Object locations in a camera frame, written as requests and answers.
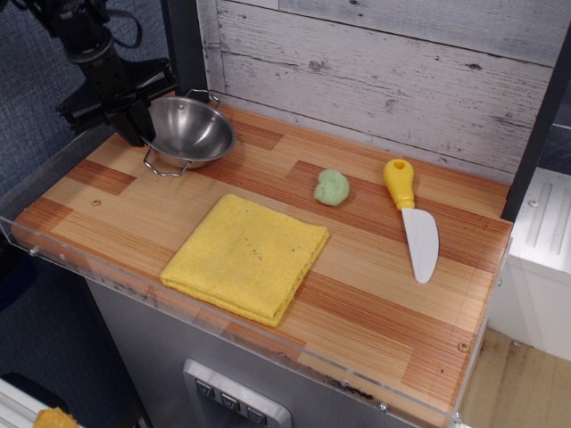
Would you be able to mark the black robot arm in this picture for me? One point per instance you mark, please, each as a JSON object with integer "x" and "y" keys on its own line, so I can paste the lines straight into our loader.
{"x": 81, "y": 28}

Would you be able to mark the yellow folded cloth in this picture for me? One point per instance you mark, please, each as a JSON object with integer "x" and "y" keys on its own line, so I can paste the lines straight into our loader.
{"x": 246, "y": 258}

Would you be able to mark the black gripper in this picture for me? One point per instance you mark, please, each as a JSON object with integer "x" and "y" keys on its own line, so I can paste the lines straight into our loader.
{"x": 115, "y": 85}

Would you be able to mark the silver toy cabinet front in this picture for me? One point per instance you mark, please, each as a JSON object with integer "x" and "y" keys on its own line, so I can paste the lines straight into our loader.
{"x": 197, "y": 366}

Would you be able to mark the white side cabinet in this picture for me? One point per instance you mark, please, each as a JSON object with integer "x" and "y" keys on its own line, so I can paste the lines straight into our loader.
{"x": 531, "y": 302}

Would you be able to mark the dark vertical post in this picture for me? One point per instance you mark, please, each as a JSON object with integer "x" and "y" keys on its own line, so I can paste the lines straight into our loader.
{"x": 545, "y": 118}

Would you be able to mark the stainless steel wok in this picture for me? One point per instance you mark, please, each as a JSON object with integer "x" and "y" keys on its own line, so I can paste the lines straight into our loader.
{"x": 190, "y": 129}

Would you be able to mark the yellow object bottom left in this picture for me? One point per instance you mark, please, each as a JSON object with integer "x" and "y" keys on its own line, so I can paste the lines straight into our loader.
{"x": 54, "y": 418}

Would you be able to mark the green toy vegetable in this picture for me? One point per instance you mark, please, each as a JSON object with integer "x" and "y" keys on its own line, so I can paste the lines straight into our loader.
{"x": 332, "y": 188}

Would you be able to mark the yellow handled toy knife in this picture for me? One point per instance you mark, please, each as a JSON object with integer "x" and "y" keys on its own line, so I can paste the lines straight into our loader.
{"x": 420, "y": 226}

